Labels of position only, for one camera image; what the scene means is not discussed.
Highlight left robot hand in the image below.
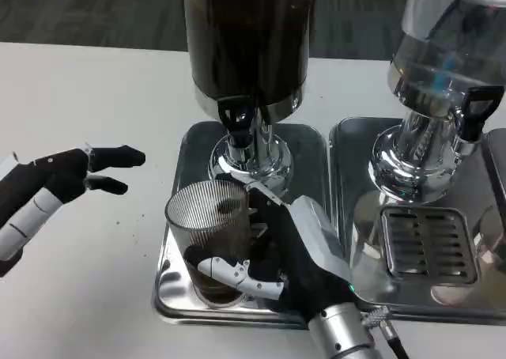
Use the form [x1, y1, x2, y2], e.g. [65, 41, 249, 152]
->
[0, 144, 146, 279]

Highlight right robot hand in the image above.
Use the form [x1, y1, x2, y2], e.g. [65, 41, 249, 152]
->
[184, 172, 357, 325]

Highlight clear ribbed glass cup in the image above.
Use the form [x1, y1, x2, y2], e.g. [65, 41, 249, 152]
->
[164, 179, 255, 309]

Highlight steel drip tray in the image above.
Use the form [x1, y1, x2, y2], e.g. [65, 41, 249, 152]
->
[327, 116, 506, 323]
[153, 120, 332, 331]

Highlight black dispenser tap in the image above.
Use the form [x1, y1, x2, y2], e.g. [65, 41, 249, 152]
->
[458, 85, 500, 154]
[216, 95, 256, 147]

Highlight dark drink dispenser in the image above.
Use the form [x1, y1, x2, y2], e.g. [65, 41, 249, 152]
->
[181, 0, 319, 197]

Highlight clear drink dispenser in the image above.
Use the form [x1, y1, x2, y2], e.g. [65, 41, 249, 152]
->
[367, 0, 506, 206]

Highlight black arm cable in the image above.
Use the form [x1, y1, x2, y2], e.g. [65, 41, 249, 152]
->
[357, 305, 413, 359]

